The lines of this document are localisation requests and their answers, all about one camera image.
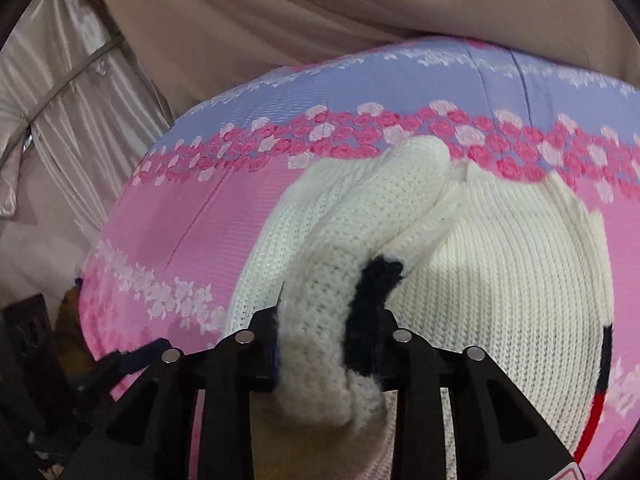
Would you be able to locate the white red black knit sweater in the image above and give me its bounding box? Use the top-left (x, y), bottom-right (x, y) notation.
top-left (225, 135), bottom-right (616, 480)

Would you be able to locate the pink floral bed sheet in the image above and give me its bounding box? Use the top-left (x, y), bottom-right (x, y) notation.
top-left (80, 35), bottom-right (640, 480)

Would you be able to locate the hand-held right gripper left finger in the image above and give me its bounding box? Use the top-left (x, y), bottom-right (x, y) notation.
top-left (64, 282), bottom-right (286, 480)

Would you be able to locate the grey curtain strap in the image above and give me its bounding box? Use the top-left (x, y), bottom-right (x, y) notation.
top-left (27, 35), bottom-right (126, 122)

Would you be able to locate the beige backdrop cloth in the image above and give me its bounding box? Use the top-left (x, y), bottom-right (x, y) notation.
top-left (77, 0), bottom-right (640, 126)

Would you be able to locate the dark blurry clutter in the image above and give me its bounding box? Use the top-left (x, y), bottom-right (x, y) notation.
top-left (0, 294), bottom-right (108, 480)

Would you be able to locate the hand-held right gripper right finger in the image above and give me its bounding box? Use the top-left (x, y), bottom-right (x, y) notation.
top-left (381, 309), bottom-right (577, 480)

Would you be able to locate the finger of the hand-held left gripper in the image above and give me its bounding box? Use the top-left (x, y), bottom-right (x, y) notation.
top-left (75, 339), bottom-right (168, 411)

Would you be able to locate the white satin curtain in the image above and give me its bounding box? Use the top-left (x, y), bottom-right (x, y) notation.
top-left (0, 0), bottom-right (173, 221)

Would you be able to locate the yellow brown object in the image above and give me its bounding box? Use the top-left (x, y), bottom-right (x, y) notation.
top-left (54, 280), bottom-right (90, 376)

